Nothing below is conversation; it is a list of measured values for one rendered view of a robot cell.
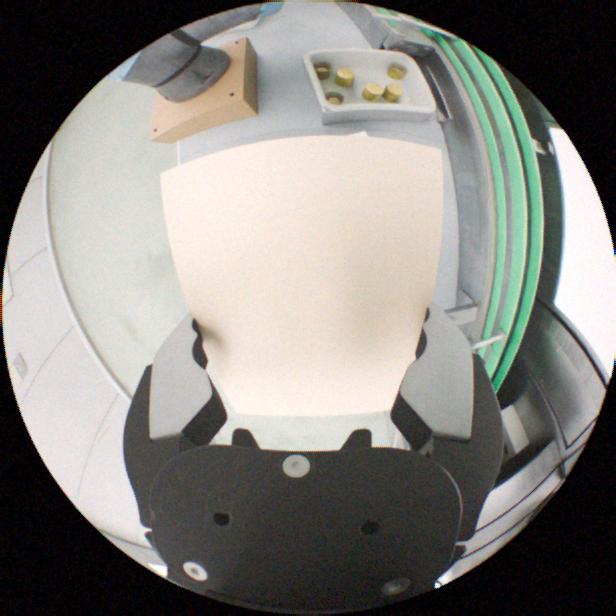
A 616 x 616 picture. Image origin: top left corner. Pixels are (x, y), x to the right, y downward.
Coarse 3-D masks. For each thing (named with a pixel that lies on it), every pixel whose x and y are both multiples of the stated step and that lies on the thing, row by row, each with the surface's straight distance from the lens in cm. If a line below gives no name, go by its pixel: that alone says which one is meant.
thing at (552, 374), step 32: (544, 128) 62; (544, 160) 62; (544, 192) 62; (544, 224) 63; (544, 256) 64; (544, 288) 65; (544, 320) 66; (544, 352) 69; (576, 352) 61; (512, 384) 82; (544, 384) 72; (576, 384) 65; (544, 416) 74; (576, 416) 67; (576, 448) 69
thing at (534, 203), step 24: (504, 96) 54; (528, 144) 50; (528, 168) 50; (528, 192) 50; (528, 216) 51; (528, 240) 52; (528, 264) 52; (528, 288) 53; (528, 312) 54; (504, 360) 64
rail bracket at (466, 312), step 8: (464, 296) 59; (464, 304) 59; (472, 304) 55; (448, 312) 51; (456, 312) 51; (464, 312) 53; (472, 312) 55; (456, 320) 53; (464, 320) 54; (472, 320) 56; (496, 336) 50; (504, 336) 50; (472, 344) 45; (480, 344) 47
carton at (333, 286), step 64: (192, 192) 10; (256, 192) 9; (320, 192) 8; (384, 192) 9; (192, 256) 10; (256, 256) 9; (320, 256) 9; (384, 256) 9; (256, 320) 10; (320, 320) 10; (384, 320) 11; (256, 384) 14; (320, 384) 13; (384, 384) 14
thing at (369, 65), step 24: (336, 48) 50; (360, 48) 51; (312, 72) 44; (336, 72) 53; (360, 72) 54; (384, 72) 56; (408, 72) 54; (360, 96) 50; (408, 96) 55; (432, 96) 49
